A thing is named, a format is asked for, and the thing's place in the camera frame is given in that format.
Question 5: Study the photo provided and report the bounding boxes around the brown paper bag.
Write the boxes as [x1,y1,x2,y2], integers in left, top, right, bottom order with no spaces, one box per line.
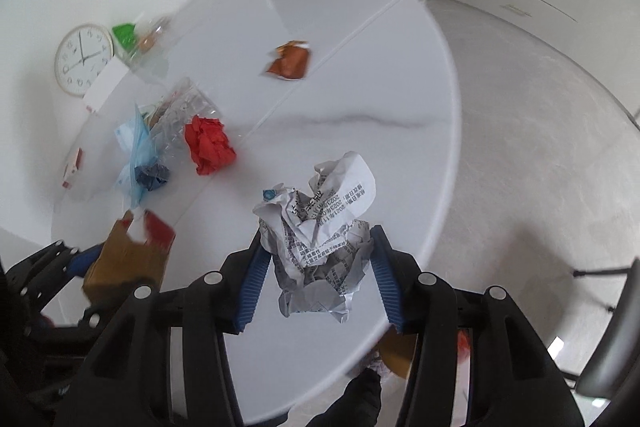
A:
[82,210,176,306]

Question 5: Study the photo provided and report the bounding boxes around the dark blue paper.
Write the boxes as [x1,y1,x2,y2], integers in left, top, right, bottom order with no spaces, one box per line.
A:
[134,162,170,192]

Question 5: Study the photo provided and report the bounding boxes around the clear plastic packaging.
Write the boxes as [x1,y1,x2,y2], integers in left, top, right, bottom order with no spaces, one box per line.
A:
[149,78,220,167]

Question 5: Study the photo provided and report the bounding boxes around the red paper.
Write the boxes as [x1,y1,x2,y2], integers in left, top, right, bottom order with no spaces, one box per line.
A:
[183,115,236,176]

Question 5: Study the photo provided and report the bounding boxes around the white printed paper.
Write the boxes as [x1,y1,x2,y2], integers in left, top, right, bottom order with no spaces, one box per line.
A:
[254,152,376,323]

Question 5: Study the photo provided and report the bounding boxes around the orange brown snack wrapper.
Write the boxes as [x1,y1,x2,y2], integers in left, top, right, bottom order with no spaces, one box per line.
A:
[266,40,311,81]

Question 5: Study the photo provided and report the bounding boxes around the light blue face mask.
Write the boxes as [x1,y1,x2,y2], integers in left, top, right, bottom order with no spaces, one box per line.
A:
[114,105,157,209]

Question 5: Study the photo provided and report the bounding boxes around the white plastic trash bin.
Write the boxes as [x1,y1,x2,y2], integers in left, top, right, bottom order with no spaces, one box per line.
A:
[451,329,471,426]

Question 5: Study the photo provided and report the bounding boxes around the brown round stool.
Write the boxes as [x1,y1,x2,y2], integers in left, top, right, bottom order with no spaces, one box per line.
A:
[376,327,416,379]

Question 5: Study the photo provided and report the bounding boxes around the small pink white box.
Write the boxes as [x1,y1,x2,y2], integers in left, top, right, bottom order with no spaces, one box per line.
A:
[61,147,84,188]

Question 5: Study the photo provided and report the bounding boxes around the person's black trouser legs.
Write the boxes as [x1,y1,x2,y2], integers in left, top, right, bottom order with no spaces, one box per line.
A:
[307,367,382,427]

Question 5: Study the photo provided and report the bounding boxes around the grey chair near bin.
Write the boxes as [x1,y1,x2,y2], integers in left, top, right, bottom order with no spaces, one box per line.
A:
[563,258,640,400]

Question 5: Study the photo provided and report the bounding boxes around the white card envelope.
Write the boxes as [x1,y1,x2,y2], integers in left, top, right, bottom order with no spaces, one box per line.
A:
[82,56,130,113]

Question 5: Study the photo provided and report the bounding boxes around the clear plastic food container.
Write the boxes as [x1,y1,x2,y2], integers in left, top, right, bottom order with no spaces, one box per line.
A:
[128,15,176,80]

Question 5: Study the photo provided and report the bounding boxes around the green plastic bag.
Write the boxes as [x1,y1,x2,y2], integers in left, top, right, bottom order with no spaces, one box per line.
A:
[112,23,138,53]

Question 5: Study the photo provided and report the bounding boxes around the white round table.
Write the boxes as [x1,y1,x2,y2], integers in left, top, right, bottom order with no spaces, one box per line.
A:
[49,0,464,425]

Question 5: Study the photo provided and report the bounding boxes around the white round wall clock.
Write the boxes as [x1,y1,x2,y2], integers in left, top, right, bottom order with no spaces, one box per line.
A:
[54,24,115,98]

